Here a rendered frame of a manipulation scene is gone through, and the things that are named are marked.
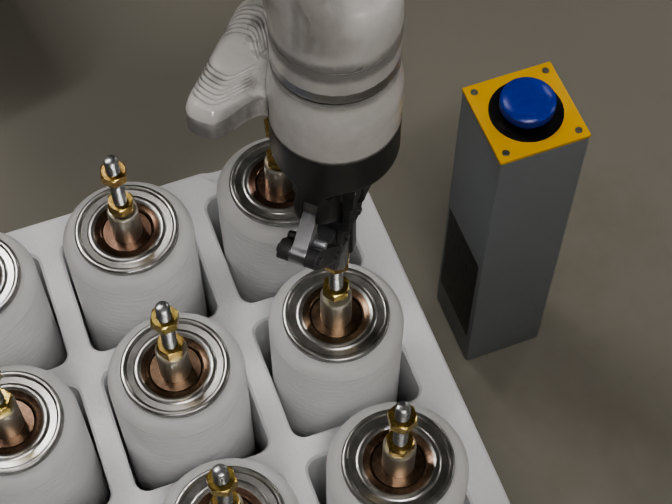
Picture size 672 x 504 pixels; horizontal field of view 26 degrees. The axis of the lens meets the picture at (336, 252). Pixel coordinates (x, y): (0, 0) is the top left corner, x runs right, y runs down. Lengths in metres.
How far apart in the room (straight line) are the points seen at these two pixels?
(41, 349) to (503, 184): 0.36
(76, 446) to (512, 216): 0.36
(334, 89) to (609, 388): 0.62
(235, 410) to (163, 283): 0.11
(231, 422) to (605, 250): 0.48
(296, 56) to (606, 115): 0.75
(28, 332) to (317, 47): 0.44
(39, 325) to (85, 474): 0.12
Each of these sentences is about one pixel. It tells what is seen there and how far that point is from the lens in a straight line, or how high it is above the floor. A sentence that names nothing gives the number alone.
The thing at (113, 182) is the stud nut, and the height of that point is 0.33.
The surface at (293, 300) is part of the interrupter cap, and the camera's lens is 1.03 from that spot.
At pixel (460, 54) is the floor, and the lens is 1.47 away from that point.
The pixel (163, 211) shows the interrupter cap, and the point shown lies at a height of 0.25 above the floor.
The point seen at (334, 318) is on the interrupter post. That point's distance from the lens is 1.00.
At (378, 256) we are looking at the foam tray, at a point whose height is 0.18.
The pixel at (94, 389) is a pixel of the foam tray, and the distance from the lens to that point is 1.09.
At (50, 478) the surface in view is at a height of 0.24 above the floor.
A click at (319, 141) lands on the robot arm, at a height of 0.52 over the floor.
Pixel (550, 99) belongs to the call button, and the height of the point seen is 0.33.
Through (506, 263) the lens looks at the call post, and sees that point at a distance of 1.15.
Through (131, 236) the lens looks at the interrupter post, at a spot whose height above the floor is 0.26.
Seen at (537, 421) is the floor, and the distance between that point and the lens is 1.27.
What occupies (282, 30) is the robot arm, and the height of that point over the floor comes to 0.60.
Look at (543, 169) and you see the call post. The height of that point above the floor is 0.29.
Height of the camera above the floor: 1.16
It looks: 60 degrees down
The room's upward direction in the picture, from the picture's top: straight up
